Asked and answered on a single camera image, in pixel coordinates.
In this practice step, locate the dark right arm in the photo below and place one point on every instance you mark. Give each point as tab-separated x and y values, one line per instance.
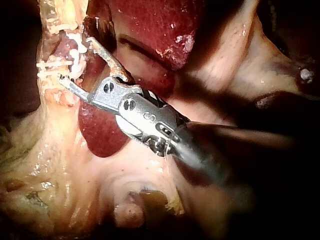
200	156

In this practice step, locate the white clip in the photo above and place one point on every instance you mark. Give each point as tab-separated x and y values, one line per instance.
47	74
55	64

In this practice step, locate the left arm instrument jaw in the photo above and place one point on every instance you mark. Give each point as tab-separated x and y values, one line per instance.
98	30

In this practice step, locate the pale fatty tissue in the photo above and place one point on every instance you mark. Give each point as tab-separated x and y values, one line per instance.
237	62
50	150
78	57

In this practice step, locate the thin tube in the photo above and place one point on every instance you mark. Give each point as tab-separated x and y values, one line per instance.
51	50

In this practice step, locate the right arm instrument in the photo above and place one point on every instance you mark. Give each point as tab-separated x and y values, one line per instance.
140	110

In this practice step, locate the right arm instrument jaw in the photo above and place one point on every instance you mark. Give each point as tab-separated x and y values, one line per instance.
75	87
110	60

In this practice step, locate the gallbladder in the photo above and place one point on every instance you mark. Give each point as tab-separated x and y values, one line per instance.
65	11

